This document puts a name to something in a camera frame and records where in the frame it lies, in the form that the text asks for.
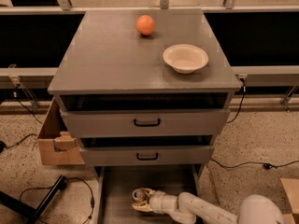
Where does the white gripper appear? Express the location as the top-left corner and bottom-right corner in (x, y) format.
(132, 188), (165, 213)

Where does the orange soda can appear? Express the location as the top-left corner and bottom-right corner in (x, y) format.
(132, 189), (146, 203)

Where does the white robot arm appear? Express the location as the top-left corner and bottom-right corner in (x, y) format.
(132, 188), (285, 224)

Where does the grey bottom drawer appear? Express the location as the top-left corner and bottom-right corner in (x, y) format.
(94, 164), (199, 224)

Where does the grey drawer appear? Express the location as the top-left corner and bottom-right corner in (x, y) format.
(79, 146), (214, 166)
(94, 164), (199, 224)
(62, 109), (229, 138)

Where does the grey middle drawer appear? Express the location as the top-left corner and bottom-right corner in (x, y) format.
(79, 146), (214, 166)

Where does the grey top drawer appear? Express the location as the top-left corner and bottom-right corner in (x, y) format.
(62, 109), (229, 138)

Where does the grey drawer cabinet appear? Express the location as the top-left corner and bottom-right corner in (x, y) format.
(47, 8), (243, 167)

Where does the cardboard box left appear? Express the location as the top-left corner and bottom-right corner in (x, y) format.
(37, 99), (84, 165)

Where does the black metal stand leg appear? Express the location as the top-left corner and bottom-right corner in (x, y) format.
(0, 175), (66, 224)

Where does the white paper bowl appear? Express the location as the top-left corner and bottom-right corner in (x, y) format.
(163, 44), (209, 75)

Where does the orange fruit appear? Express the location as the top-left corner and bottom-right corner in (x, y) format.
(135, 15), (155, 36)

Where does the black cable left floor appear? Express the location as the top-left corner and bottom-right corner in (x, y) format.
(19, 176), (95, 224)

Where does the black cable floor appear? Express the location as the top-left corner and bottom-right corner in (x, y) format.
(19, 176), (95, 224)
(210, 158), (299, 171)

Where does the black cable right floor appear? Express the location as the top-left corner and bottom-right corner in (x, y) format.
(210, 158), (299, 171)

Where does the black cable far left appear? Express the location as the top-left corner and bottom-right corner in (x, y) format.
(0, 84), (44, 152)

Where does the black cable behind cabinet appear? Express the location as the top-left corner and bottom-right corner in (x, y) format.
(225, 77), (247, 125)

